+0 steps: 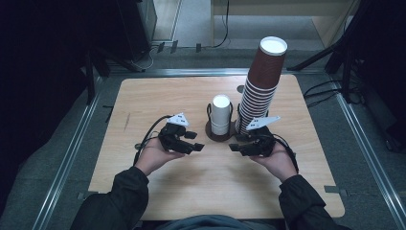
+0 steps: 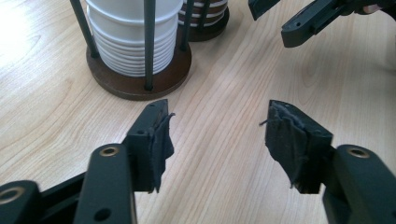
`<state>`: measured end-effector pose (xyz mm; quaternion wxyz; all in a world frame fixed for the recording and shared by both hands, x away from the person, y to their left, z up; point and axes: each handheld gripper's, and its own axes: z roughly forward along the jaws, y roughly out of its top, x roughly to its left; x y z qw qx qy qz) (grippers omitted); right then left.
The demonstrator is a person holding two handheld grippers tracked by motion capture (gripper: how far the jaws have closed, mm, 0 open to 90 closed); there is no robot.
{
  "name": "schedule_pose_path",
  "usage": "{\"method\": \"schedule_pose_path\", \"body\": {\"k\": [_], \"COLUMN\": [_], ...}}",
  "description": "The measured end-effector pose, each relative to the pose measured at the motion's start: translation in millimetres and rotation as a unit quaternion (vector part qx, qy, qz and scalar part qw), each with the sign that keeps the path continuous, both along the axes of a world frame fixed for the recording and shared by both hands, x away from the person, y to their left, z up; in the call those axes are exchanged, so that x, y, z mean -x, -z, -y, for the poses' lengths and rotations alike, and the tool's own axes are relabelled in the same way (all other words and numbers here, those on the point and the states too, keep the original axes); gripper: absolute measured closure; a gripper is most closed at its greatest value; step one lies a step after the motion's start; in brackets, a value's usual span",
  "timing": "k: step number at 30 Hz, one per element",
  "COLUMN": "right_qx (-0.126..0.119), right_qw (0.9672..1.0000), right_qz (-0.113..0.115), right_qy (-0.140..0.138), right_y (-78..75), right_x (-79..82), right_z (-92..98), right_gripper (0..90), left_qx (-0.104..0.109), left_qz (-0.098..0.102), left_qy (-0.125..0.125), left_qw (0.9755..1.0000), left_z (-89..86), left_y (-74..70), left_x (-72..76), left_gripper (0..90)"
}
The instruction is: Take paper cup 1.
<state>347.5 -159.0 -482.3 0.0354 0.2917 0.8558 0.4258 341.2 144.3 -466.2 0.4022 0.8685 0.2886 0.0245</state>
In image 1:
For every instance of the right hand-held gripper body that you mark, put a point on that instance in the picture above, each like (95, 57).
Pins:
(260, 143)

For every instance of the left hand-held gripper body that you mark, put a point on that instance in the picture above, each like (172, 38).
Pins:
(172, 140)

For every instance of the stack of white cups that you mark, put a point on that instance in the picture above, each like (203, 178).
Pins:
(221, 111)

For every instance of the stack of brown cups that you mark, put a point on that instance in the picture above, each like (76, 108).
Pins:
(263, 80)

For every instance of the person's left hand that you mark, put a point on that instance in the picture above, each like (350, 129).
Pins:
(153, 156)

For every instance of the person's right hand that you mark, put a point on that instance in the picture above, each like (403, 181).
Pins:
(277, 163)

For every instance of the grey round table grommet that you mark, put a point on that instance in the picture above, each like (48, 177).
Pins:
(240, 89)

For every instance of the person's blue-grey torso clothing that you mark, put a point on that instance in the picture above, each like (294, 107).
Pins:
(210, 223)

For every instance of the black metal stand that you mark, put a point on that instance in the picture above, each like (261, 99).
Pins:
(90, 80)

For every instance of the black tripod stand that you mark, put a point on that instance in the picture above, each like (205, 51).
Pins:
(322, 54)

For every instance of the black cabinet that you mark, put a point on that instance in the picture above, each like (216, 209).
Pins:
(134, 28)

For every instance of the light wooden furniture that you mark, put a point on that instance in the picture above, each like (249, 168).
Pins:
(287, 8)

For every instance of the metal floor rail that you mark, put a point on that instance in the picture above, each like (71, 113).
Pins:
(373, 159)
(63, 166)

